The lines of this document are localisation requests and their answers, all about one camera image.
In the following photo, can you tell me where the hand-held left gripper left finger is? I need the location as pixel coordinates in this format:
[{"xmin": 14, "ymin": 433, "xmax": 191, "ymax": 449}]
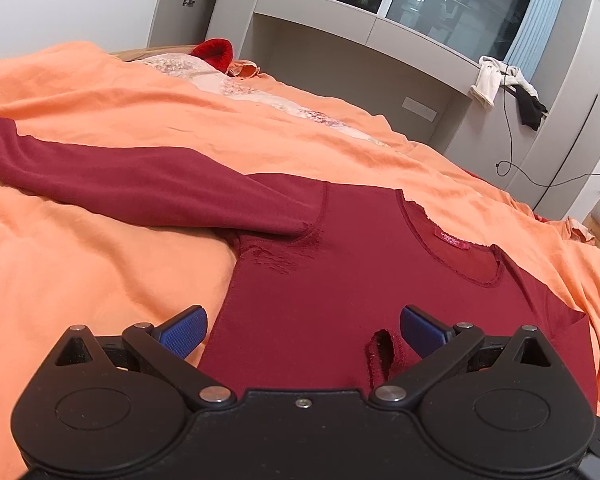
[{"xmin": 52, "ymin": 304, "xmax": 237, "ymax": 411}]

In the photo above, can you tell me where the white wall socket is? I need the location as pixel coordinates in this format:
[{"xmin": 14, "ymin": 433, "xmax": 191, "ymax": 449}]
[{"xmin": 402, "ymin": 96, "xmax": 439, "ymax": 122}]

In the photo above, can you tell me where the orange blanket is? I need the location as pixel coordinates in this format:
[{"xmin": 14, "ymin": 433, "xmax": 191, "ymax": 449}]
[{"xmin": 0, "ymin": 42, "xmax": 600, "ymax": 466}]

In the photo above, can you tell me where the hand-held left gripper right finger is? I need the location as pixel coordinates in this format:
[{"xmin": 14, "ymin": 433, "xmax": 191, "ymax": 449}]
[{"xmin": 369, "ymin": 304, "xmax": 551, "ymax": 411}]

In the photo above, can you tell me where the blue pleated curtain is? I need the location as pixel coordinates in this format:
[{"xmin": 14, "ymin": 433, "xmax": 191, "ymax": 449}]
[{"xmin": 502, "ymin": 0, "xmax": 564, "ymax": 81}]

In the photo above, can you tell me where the red plush item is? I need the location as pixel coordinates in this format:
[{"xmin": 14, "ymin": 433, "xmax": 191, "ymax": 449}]
[{"xmin": 189, "ymin": 38, "xmax": 235, "ymax": 72}]

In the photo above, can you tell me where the floral pillow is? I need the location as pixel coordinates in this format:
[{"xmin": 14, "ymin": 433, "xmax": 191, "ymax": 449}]
[{"xmin": 125, "ymin": 52, "xmax": 412, "ymax": 150}]

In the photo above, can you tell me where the black cloth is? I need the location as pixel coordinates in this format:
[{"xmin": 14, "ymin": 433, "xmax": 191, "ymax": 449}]
[{"xmin": 515, "ymin": 85, "xmax": 549, "ymax": 132}]

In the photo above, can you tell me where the grey built-in cabinet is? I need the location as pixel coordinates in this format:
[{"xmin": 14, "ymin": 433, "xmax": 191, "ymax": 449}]
[{"xmin": 147, "ymin": 0, "xmax": 600, "ymax": 222}]

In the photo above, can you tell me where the white cloth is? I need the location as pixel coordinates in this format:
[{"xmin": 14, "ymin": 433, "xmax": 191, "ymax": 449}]
[{"xmin": 470, "ymin": 55, "xmax": 539, "ymax": 111}]

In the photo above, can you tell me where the orange ruffled cloth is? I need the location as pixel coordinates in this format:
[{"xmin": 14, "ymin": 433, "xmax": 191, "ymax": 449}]
[{"xmin": 227, "ymin": 60, "xmax": 264, "ymax": 80}]

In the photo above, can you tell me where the window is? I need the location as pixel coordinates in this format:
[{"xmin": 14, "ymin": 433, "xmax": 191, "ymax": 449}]
[{"xmin": 285, "ymin": 0, "xmax": 544, "ymax": 59}]

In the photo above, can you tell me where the black cable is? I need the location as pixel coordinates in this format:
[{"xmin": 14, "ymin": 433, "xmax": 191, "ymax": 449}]
[{"xmin": 495, "ymin": 85, "xmax": 600, "ymax": 211}]

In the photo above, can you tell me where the dark red long-sleeve shirt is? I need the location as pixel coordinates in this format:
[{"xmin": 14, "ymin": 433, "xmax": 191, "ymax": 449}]
[{"xmin": 0, "ymin": 116, "xmax": 600, "ymax": 418}]

